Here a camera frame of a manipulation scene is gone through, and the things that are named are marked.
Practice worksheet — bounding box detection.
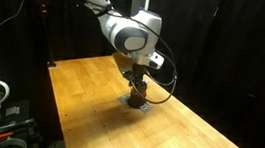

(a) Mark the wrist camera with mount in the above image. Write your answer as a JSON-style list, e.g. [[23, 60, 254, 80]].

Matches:
[[110, 46, 166, 79]]

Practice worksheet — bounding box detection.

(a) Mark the black equipment case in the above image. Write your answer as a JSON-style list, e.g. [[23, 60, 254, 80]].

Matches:
[[0, 96, 47, 148]]

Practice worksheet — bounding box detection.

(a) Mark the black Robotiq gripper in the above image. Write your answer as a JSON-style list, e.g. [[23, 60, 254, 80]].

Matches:
[[127, 62, 151, 98]]

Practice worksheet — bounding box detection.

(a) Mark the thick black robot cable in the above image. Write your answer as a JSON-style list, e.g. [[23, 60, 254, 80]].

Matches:
[[69, 0, 187, 107]]

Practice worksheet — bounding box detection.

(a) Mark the orange handled tool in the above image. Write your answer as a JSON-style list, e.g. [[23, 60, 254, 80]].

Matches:
[[0, 129, 15, 141]]

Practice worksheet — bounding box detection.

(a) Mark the grey square base plate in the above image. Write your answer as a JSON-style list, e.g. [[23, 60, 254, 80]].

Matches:
[[139, 102, 154, 115]]

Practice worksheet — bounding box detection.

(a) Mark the grey tape strip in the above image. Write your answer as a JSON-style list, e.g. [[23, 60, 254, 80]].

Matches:
[[116, 92, 132, 105]]

